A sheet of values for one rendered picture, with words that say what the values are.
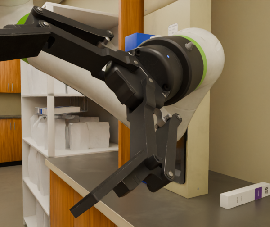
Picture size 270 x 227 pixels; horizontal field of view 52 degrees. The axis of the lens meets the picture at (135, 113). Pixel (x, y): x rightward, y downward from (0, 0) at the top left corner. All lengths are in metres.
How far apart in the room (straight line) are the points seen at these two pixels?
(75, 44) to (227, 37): 1.31
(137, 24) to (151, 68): 1.09
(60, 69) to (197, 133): 0.67
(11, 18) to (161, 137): 0.47
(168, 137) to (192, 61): 0.13
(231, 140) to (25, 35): 1.34
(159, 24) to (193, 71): 0.91
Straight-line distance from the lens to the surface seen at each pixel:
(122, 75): 0.29
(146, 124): 0.26
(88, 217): 1.32
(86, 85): 0.56
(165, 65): 0.32
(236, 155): 1.50
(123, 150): 1.35
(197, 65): 0.38
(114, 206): 1.05
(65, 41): 0.28
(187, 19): 1.12
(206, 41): 0.45
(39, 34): 0.26
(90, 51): 0.28
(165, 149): 0.26
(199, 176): 1.15
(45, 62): 0.61
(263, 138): 1.39
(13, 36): 0.24
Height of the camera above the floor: 1.32
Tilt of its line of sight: 3 degrees down
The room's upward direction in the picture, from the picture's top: straight up
